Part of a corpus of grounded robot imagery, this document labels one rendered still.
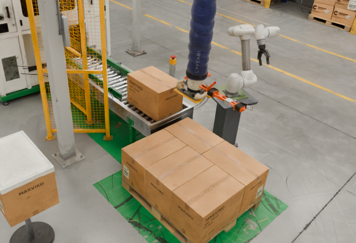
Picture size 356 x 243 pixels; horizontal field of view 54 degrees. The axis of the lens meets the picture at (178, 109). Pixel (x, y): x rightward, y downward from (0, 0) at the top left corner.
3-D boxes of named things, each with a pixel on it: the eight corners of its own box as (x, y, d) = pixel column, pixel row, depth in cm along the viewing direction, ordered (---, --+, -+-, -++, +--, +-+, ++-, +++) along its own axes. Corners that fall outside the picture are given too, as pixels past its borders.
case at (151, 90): (127, 101, 451) (126, 73, 429) (151, 92, 475) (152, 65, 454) (157, 122, 415) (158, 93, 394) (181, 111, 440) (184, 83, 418)
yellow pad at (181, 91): (174, 90, 378) (174, 86, 375) (180, 88, 384) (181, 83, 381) (195, 104, 357) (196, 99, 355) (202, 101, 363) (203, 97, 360)
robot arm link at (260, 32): (259, 38, 361) (270, 37, 365) (257, 23, 359) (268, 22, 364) (254, 40, 371) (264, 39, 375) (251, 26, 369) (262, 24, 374)
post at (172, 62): (165, 120, 517) (169, 58, 464) (169, 119, 521) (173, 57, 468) (168, 123, 513) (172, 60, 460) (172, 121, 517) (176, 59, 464)
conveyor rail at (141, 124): (55, 68, 548) (53, 56, 538) (58, 67, 551) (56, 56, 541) (148, 138, 411) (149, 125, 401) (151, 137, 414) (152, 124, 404)
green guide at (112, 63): (86, 51, 574) (86, 45, 569) (92, 49, 580) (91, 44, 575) (148, 89, 479) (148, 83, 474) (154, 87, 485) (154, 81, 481)
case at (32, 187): (-17, 183, 306) (-28, 147, 284) (29, 164, 330) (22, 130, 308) (10, 227, 270) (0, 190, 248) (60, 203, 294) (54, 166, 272)
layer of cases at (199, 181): (121, 176, 393) (121, 148, 371) (185, 142, 453) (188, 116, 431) (198, 247, 322) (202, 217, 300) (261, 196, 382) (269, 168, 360)
